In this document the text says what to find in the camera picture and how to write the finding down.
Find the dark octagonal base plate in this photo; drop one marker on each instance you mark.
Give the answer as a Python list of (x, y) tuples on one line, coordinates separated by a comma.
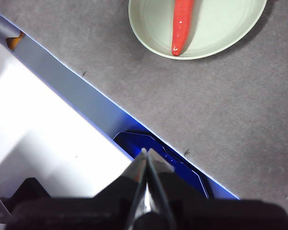
[(182, 172)]

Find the green plate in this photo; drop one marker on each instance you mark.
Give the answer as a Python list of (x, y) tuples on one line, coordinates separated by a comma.
[(218, 28)]

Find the orange toy carrot green leaves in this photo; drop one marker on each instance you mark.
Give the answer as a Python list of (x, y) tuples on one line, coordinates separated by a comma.
[(181, 28)]

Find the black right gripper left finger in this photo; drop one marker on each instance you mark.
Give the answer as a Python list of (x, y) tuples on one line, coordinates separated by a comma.
[(105, 210)]

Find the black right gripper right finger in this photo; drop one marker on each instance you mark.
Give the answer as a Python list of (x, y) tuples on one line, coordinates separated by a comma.
[(218, 215)]

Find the small orange object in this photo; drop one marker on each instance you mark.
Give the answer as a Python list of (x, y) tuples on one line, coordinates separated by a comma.
[(14, 40)]

